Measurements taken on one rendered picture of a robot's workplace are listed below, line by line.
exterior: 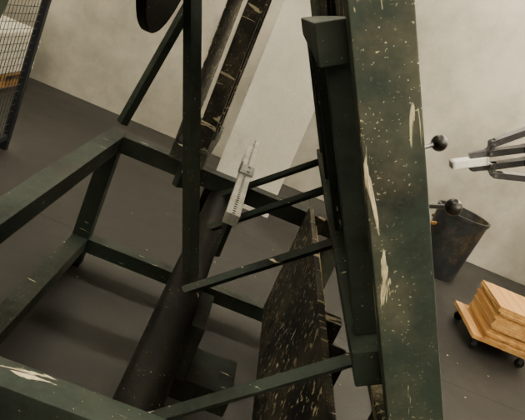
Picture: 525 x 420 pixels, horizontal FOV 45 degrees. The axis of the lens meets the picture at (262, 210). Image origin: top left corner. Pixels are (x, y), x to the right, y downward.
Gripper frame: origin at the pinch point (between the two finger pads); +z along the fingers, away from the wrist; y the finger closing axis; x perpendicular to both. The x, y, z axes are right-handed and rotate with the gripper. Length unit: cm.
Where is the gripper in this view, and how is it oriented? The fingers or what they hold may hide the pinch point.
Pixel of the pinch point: (468, 162)
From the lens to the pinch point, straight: 130.2
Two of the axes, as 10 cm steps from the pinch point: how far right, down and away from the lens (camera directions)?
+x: 0.5, -2.9, 9.5
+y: 1.4, 9.5, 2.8
